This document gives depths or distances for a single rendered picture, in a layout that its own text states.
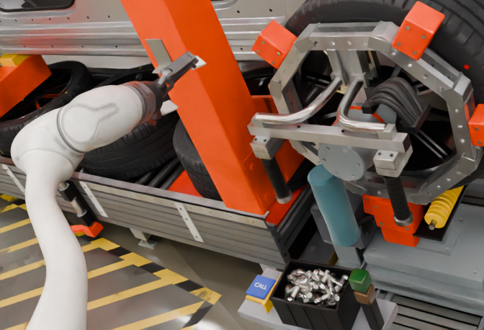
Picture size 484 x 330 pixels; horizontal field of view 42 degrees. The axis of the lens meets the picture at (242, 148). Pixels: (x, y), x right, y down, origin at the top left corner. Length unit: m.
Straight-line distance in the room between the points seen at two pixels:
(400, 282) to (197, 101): 0.91
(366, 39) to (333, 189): 0.45
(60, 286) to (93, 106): 0.33
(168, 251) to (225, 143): 1.15
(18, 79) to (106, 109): 2.49
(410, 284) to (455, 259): 0.17
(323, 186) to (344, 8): 0.47
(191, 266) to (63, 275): 1.79
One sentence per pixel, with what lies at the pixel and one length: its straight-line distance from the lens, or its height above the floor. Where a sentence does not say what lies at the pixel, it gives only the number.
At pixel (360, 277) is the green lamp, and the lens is 1.56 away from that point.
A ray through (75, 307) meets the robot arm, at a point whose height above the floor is 1.21.
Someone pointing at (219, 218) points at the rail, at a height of 0.34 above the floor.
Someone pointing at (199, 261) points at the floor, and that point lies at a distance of 2.78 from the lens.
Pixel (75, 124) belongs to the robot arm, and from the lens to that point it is 1.17.
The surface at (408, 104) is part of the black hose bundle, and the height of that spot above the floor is 1.01.
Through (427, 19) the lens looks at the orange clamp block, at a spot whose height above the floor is 1.14.
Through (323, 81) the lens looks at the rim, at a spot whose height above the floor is 0.91.
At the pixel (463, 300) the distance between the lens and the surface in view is 2.12.
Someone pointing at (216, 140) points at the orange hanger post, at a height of 0.83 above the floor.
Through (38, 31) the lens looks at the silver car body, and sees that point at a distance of 3.25.
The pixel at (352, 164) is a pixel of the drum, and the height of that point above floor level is 0.85.
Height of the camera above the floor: 1.83
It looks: 34 degrees down
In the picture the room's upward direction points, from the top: 25 degrees counter-clockwise
